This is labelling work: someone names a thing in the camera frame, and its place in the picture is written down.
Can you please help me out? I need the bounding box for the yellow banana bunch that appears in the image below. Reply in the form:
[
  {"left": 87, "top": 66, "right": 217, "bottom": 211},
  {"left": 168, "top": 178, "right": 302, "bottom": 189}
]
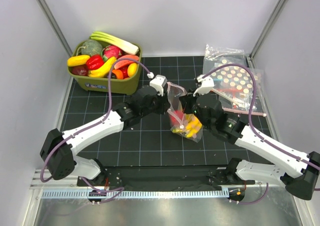
[{"left": 169, "top": 114, "right": 202, "bottom": 139}]

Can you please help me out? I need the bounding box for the clear pink zip bag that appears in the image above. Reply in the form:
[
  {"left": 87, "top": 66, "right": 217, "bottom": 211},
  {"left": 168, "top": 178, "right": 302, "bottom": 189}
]
[{"left": 167, "top": 82, "right": 203, "bottom": 142}]

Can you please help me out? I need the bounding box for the red bell pepper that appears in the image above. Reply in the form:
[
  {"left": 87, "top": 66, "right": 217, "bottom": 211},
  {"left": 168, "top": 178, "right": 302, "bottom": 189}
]
[{"left": 85, "top": 54, "right": 104, "bottom": 70}]

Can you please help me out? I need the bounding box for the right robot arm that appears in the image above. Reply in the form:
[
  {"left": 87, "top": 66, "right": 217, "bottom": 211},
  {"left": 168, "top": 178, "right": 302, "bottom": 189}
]
[{"left": 179, "top": 93, "right": 320, "bottom": 200}]

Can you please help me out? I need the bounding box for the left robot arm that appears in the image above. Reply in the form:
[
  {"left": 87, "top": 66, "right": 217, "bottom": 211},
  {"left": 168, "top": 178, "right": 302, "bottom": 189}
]
[{"left": 40, "top": 85, "right": 170, "bottom": 186}]

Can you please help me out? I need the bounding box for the stack of dotted zip bags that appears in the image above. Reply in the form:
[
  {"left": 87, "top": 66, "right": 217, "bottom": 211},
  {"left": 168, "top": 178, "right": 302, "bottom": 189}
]
[{"left": 202, "top": 44, "right": 267, "bottom": 117}]

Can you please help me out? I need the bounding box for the olive green plastic basket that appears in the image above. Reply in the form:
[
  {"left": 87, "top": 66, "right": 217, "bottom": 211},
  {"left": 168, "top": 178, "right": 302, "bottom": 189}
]
[{"left": 67, "top": 41, "right": 142, "bottom": 95}]

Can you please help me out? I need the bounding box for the black grid mat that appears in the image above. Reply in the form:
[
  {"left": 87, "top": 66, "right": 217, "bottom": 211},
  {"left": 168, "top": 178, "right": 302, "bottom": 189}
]
[{"left": 61, "top": 56, "right": 266, "bottom": 166}]

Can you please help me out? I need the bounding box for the yellow lemon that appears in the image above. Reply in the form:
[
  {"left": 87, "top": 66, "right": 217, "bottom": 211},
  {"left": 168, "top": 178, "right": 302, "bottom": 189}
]
[{"left": 127, "top": 63, "right": 139, "bottom": 77}]

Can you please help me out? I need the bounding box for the orange fruit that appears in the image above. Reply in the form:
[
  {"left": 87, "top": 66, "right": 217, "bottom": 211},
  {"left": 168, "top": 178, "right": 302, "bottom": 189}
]
[{"left": 111, "top": 70, "right": 124, "bottom": 80}]

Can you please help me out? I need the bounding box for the dark purple plum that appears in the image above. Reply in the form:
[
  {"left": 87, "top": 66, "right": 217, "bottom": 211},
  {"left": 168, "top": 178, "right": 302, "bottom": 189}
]
[{"left": 110, "top": 73, "right": 117, "bottom": 79}]

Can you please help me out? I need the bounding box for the red watermelon slice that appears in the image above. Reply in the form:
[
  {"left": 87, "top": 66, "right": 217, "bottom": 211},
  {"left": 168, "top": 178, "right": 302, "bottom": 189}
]
[{"left": 114, "top": 55, "right": 140, "bottom": 70}]

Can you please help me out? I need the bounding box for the small yellow banana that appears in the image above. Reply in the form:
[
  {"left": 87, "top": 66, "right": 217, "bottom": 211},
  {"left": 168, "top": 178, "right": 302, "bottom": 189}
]
[{"left": 88, "top": 57, "right": 116, "bottom": 78}]

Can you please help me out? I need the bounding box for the green white leek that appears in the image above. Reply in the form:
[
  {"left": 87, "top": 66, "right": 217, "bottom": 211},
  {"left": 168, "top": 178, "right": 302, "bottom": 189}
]
[{"left": 90, "top": 31, "right": 140, "bottom": 55}]

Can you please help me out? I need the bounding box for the pink dragon fruit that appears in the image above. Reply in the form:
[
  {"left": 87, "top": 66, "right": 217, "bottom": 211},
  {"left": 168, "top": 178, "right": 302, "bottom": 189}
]
[{"left": 102, "top": 45, "right": 123, "bottom": 61}]

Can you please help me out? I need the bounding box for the dark red apple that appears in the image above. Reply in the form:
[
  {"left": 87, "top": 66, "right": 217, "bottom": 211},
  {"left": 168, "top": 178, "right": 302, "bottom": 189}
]
[{"left": 71, "top": 65, "right": 89, "bottom": 76}]

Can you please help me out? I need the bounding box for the green melon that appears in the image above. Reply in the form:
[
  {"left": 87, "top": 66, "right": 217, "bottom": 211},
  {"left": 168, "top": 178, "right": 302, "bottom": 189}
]
[{"left": 76, "top": 39, "right": 103, "bottom": 57}]

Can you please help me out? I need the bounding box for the yellow squash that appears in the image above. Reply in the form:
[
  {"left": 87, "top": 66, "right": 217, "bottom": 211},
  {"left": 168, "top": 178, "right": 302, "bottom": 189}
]
[{"left": 67, "top": 55, "right": 90, "bottom": 67}]

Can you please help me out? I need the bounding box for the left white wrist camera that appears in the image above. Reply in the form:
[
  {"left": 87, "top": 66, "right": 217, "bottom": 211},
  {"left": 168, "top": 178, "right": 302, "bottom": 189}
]
[{"left": 149, "top": 75, "right": 167, "bottom": 96}]

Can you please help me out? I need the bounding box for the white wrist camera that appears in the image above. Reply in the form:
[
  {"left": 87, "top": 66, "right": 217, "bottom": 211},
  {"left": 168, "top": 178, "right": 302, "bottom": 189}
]
[
  {"left": 193, "top": 75, "right": 214, "bottom": 97},
  {"left": 149, "top": 75, "right": 167, "bottom": 96}
]

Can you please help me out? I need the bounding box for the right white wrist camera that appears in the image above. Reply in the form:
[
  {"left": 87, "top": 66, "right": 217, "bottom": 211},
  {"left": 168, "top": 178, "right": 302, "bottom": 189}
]
[{"left": 193, "top": 75, "right": 214, "bottom": 97}]

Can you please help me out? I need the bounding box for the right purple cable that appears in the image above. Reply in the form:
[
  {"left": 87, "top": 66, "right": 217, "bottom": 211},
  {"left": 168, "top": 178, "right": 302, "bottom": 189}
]
[{"left": 197, "top": 63, "right": 320, "bottom": 205}]

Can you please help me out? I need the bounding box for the slotted cable duct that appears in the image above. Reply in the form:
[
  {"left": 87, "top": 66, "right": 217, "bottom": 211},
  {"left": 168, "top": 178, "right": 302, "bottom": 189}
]
[{"left": 41, "top": 188, "right": 229, "bottom": 199}]

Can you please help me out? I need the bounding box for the right aluminium frame post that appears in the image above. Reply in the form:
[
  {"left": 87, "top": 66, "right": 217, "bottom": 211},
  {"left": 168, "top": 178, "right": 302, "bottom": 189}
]
[{"left": 249, "top": 0, "right": 288, "bottom": 60}]

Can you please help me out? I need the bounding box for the aluminium frame post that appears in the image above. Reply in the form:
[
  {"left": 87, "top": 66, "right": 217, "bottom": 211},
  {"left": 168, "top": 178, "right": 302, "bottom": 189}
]
[
  {"left": 36, "top": 0, "right": 73, "bottom": 56},
  {"left": 249, "top": 0, "right": 288, "bottom": 60}
]

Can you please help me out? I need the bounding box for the left aluminium frame post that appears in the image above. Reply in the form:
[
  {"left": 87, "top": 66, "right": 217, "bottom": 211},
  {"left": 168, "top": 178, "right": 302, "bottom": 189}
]
[{"left": 36, "top": 0, "right": 73, "bottom": 56}]

